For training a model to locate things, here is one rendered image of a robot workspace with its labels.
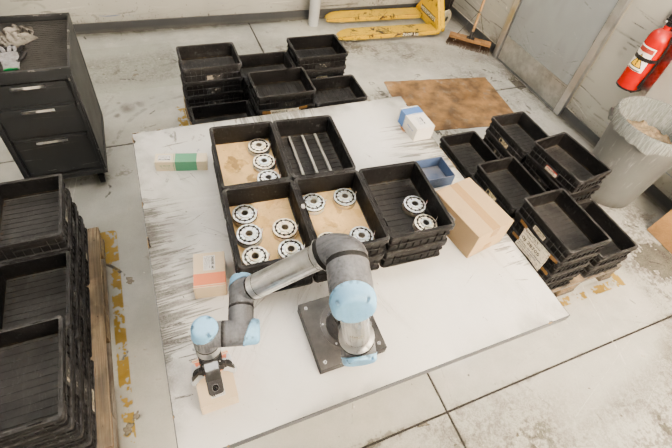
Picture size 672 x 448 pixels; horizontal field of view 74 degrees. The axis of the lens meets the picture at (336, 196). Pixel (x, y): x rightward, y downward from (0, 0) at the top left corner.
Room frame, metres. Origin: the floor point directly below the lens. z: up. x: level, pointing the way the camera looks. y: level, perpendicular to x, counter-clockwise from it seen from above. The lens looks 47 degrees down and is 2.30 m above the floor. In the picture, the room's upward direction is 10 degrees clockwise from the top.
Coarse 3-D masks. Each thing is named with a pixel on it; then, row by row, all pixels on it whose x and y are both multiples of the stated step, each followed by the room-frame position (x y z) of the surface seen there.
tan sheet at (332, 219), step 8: (320, 192) 1.36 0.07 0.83; (328, 192) 1.37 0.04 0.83; (328, 200) 1.32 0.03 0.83; (328, 208) 1.28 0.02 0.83; (336, 208) 1.28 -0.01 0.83; (352, 208) 1.30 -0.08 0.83; (312, 216) 1.21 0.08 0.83; (320, 216) 1.22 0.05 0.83; (328, 216) 1.23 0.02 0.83; (336, 216) 1.24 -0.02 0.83; (344, 216) 1.25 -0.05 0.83; (352, 216) 1.25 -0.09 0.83; (360, 216) 1.26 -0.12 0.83; (320, 224) 1.18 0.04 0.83; (328, 224) 1.19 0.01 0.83; (336, 224) 1.19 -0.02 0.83; (344, 224) 1.20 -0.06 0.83; (352, 224) 1.21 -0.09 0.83; (360, 224) 1.22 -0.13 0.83; (320, 232) 1.14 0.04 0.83; (336, 232) 1.15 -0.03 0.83; (344, 232) 1.16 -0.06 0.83
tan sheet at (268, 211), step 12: (252, 204) 1.22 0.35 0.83; (264, 204) 1.23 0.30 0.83; (276, 204) 1.24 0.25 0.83; (288, 204) 1.26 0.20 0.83; (264, 216) 1.17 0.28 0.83; (276, 216) 1.18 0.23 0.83; (288, 216) 1.19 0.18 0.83; (264, 228) 1.10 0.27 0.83; (264, 240) 1.04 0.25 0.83; (276, 240) 1.06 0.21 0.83; (300, 240) 1.08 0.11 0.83; (240, 252) 0.97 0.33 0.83; (276, 252) 1.00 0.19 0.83
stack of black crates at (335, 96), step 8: (312, 80) 2.77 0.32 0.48; (320, 80) 2.80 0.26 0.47; (328, 80) 2.83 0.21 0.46; (336, 80) 2.86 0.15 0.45; (344, 80) 2.89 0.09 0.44; (352, 80) 2.89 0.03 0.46; (320, 88) 2.80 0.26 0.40; (328, 88) 2.83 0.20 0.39; (336, 88) 2.86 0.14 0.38; (344, 88) 2.89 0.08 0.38; (352, 88) 2.87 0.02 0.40; (360, 88) 2.77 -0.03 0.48; (320, 96) 2.73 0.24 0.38; (328, 96) 2.75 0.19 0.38; (336, 96) 2.76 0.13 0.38; (344, 96) 2.78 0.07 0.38; (352, 96) 2.80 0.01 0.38; (360, 96) 2.75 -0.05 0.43; (320, 104) 2.50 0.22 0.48; (328, 104) 2.53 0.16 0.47; (336, 104) 2.57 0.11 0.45
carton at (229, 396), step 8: (224, 352) 0.59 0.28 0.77; (192, 360) 0.55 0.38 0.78; (224, 376) 0.51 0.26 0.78; (232, 376) 0.52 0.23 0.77; (200, 384) 0.48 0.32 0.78; (224, 384) 0.49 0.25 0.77; (232, 384) 0.49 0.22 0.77; (200, 392) 0.45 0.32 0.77; (224, 392) 0.46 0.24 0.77; (232, 392) 0.47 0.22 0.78; (200, 400) 0.43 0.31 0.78; (208, 400) 0.43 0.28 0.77; (216, 400) 0.44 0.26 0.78; (224, 400) 0.44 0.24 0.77; (232, 400) 0.46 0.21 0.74; (208, 408) 0.42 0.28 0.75; (216, 408) 0.43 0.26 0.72
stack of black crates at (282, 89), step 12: (252, 72) 2.55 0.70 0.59; (264, 72) 2.59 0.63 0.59; (276, 72) 2.63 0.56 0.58; (288, 72) 2.68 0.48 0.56; (300, 72) 2.72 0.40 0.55; (252, 84) 2.42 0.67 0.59; (264, 84) 2.59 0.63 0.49; (276, 84) 2.62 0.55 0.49; (288, 84) 2.64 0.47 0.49; (300, 84) 2.67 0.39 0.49; (312, 84) 2.54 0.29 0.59; (252, 96) 2.43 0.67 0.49; (264, 96) 2.31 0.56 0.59; (276, 96) 2.34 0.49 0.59; (288, 96) 2.38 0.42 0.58; (300, 96) 2.44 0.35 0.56; (312, 96) 2.48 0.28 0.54; (252, 108) 2.44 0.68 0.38; (264, 108) 2.32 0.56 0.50; (276, 108) 2.35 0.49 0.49; (288, 108) 2.39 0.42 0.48
